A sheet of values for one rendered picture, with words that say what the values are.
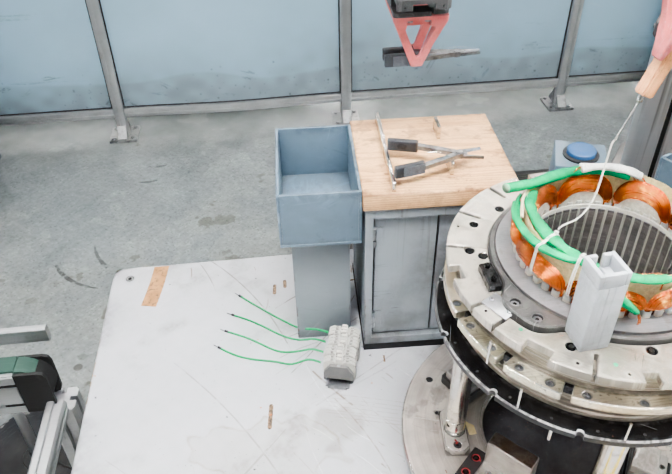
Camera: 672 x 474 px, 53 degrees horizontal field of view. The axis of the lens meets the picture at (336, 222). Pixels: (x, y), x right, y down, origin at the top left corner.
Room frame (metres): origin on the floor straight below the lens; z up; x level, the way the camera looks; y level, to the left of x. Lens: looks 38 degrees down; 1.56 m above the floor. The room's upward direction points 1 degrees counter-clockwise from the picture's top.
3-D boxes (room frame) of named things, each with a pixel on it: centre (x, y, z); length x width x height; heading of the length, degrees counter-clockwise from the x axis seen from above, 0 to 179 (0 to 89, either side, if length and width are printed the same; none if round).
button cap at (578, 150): (0.81, -0.35, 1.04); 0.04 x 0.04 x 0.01
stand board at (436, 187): (0.78, -0.13, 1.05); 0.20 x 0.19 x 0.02; 93
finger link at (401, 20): (0.82, -0.11, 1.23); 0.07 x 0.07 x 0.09; 4
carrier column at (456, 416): (0.52, -0.15, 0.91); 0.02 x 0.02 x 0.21
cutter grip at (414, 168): (0.71, -0.09, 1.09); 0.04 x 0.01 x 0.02; 108
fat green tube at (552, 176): (0.59, -0.24, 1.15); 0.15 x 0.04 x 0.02; 98
